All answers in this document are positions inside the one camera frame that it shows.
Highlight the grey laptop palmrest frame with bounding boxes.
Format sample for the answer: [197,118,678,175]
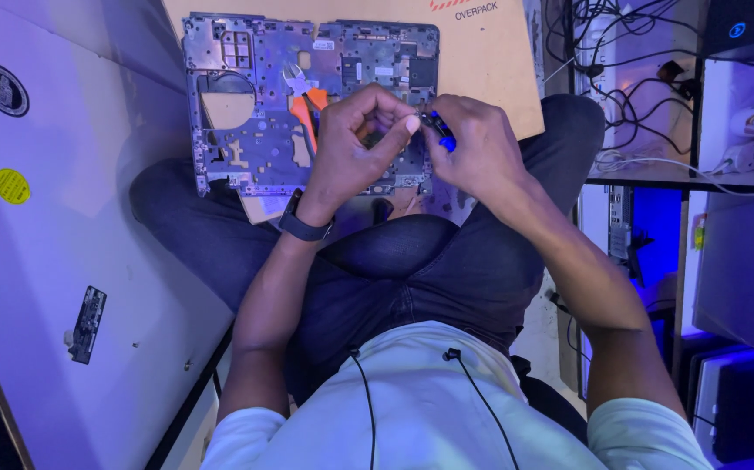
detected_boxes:
[181,12,441,198]

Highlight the round black sticker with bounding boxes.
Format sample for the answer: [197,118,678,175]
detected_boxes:
[0,63,30,118]

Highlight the person's right hand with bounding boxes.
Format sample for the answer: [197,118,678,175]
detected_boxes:
[420,94,539,209]

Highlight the black smartwatch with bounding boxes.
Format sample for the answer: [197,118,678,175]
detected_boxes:
[278,188,337,243]

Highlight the blue handled screwdriver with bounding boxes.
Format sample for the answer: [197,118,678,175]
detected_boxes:
[420,110,458,153]

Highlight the black earphone cable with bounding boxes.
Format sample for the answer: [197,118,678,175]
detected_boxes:
[442,348,522,470]
[349,348,378,470]

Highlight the person's left hand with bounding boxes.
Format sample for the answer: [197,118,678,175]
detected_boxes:
[299,83,421,227]

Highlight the orange handled cutting pliers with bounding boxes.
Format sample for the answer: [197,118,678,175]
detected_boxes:
[282,62,331,161]

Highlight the small black circuit board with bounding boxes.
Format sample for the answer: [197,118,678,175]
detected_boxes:
[66,285,108,365]

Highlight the person's dark jeans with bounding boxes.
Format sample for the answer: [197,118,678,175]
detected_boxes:
[129,94,606,407]

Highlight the black chair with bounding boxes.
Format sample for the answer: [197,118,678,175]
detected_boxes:
[511,354,589,446]

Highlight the person's white t-shirt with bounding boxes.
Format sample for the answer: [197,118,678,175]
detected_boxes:
[201,320,715,470]

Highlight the round yellow sticker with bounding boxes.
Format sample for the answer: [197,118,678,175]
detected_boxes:
[0,168,32,206]

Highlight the shelf unit with cables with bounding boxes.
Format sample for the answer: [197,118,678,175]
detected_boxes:
[543,0,754,470]

